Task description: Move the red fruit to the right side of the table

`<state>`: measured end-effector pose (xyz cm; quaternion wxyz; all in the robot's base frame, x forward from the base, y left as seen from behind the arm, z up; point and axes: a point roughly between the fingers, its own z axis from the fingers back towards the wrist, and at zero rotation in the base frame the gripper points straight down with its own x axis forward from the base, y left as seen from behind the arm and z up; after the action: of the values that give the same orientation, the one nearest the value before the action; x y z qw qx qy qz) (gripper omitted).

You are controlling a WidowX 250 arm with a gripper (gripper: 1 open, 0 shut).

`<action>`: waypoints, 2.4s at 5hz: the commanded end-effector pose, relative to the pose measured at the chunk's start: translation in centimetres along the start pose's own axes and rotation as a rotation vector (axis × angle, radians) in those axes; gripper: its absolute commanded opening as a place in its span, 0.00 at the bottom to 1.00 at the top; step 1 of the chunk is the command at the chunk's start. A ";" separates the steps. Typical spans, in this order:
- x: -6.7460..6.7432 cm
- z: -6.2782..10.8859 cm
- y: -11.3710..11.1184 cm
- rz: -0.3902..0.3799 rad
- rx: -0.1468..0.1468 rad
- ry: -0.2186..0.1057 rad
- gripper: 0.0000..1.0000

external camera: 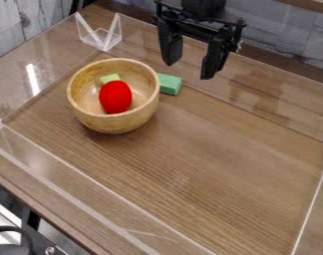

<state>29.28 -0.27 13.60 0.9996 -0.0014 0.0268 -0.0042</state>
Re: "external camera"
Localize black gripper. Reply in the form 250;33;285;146
154;0;246;80

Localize red plush strawberry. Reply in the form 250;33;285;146
99;74;132;114

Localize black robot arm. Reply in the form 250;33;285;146
154;0;246;80

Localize green foam block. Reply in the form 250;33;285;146
158;73;182;96

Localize clear acrylic stand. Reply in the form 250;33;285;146
75;12;121;52

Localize wooden bowl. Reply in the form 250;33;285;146
65;58;160;133

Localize black table leg bracket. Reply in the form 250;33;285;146
21;207;87;255

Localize black cable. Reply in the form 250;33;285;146
0;225;36;255

